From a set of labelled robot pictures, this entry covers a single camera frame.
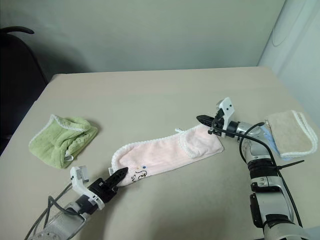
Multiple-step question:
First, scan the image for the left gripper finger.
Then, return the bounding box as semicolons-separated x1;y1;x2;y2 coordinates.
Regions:
106;166;130;188

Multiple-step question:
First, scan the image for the pink towel with white trim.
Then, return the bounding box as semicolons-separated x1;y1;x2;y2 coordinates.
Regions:
109;126;225;189

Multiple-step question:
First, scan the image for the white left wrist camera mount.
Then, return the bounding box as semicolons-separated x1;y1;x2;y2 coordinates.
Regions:
69;165;106;211

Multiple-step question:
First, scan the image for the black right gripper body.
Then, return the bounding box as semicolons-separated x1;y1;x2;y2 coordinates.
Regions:
207;108;227;137

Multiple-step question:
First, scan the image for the dark left arm cable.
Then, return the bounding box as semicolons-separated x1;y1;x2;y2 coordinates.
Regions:
24;183;85;240

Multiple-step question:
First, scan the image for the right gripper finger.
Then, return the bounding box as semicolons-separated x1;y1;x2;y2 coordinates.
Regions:
195;114;216;127

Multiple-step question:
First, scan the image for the black cable tie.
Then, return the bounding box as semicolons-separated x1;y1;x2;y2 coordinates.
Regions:
274;159;306;171

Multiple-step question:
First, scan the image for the green cloth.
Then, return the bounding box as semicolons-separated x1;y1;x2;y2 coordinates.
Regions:
28;114;99;170

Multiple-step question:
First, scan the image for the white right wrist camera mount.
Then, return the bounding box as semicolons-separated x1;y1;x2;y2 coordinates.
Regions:
215;97;237;139

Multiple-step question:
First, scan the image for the beige towel with white trim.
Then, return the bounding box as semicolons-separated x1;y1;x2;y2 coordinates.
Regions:
264;108;319;159

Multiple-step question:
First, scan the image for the black office chair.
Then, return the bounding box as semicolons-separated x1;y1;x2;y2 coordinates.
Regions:
0;25;50;141

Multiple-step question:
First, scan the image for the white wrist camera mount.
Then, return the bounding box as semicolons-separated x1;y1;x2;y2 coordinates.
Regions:
215;97;237;139
69;165;106;211

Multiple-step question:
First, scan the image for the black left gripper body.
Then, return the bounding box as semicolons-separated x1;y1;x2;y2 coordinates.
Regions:
87;176;120;204

